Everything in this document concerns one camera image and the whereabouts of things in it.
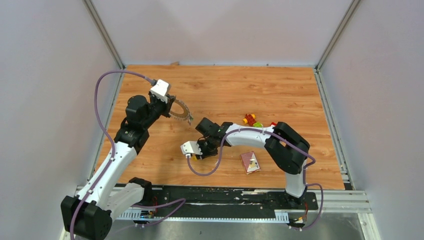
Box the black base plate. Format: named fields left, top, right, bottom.
left=137, top=185, right=320, bottom=218

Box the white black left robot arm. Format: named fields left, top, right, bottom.
left=60, top=92, right=176, bottom=240

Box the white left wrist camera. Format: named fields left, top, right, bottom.
left=149, top=79, right=171, bottom=104

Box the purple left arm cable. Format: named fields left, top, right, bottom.
left=68, top=69, right=187, bottom=240

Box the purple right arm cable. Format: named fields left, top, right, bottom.
left=186, top=128, right=324, bottom=231

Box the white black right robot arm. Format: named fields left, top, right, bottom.
left=195, top=117, right=311, bottom=209

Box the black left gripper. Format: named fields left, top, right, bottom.
left=142, top=90, right=176, bottom=129

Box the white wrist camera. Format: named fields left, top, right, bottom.
left=180, top=141, right=203, bottom=156
left=149, top=79, right=171, bottom=104

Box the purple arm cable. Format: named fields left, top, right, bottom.
left=68, top=69, right=187, bottom=240
left=186, top=128, right=324, bottom=231

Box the toy brick car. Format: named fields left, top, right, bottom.
left=242, top=113, right=264, bottom=128

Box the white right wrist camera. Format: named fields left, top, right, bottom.
left=180, top=141, right=203, bottom=156

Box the playing card box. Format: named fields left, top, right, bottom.
left=240, top=151, right=261, bottom=175

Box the aluminium frame rail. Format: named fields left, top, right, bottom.
left=322, top=190, right=372, bottom=214

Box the slotted white cable duct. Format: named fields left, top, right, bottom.
left=117, top=208, right=290, bottom=224

